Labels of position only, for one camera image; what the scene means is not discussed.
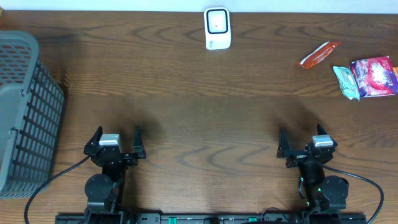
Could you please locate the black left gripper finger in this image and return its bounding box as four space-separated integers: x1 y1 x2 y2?
83 126 103 156
132 126 146 159

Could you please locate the teal wet wipes packet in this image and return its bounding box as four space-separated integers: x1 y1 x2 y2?
333 66 360 101

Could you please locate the orange snack bar wrapper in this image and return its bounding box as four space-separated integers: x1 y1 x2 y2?
298 41 340 69

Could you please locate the red purple pad package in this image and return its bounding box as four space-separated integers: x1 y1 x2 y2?
349 56 397 98

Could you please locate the small orange tissue pack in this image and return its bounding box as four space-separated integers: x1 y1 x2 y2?
393 67 398 79

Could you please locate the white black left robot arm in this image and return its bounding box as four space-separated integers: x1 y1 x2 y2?
83 126 146 224

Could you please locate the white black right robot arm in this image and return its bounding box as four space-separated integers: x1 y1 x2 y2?
276 124 349 213

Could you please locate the white barcode scanner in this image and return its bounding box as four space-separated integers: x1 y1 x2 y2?
203 7 232 50

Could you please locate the grey plastic mesh basket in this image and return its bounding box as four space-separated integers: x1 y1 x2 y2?
1 30 66 199

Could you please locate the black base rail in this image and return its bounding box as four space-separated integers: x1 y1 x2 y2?
55 213 366 224

